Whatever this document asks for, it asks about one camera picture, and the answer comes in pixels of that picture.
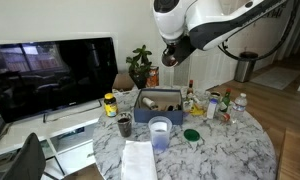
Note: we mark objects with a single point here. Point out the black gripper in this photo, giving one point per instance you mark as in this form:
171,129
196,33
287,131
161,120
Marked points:
182,50

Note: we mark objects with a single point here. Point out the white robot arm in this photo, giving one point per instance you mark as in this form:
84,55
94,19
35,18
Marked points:
186,25

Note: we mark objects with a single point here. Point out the orange snack box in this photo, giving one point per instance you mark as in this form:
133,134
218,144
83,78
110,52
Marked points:
153,78

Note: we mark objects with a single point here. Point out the white tube in box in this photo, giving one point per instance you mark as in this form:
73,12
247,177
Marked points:
148,102

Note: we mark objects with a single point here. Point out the blue cardboard box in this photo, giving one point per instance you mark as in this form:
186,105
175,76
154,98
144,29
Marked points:
168,102

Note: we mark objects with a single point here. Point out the brown cardboard box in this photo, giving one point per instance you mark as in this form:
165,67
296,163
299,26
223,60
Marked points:
123,82

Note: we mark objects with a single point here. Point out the clear plastic cup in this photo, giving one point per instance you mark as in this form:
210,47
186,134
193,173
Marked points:
160,128

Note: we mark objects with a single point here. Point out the hot sauce bottle red cap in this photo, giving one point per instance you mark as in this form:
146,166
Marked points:
190,88

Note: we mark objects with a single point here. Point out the green potted plant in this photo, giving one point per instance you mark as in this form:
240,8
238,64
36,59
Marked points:
139,66

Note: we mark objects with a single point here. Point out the open tin can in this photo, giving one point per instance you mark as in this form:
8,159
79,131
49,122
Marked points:
215,95

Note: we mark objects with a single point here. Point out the yellow packet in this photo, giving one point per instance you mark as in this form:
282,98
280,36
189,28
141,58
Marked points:
197,110

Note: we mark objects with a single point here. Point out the white bottle blue cap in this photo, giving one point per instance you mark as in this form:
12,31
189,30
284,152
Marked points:
212,108

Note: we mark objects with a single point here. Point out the silver trash can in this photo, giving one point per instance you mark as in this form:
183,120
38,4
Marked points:
244,69

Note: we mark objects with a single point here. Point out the green glass bottle red cap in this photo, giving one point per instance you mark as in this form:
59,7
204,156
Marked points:
225,101

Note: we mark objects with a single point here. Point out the clear water bottle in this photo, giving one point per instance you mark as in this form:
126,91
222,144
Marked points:
238,107

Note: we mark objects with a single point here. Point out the green round lid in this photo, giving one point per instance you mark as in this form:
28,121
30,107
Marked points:
191,135

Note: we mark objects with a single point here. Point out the yellow lid vitamin bottle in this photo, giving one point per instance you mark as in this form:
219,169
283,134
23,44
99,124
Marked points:
110,105

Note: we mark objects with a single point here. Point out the white folded paper napkin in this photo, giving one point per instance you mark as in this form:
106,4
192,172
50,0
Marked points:
138,161

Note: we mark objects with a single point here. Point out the white tv stand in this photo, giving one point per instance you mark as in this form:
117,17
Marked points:
66,136

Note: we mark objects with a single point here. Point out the flat screen television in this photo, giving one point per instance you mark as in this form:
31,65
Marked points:
39,77

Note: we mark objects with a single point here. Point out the black chair back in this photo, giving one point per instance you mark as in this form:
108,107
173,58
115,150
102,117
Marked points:
29,163

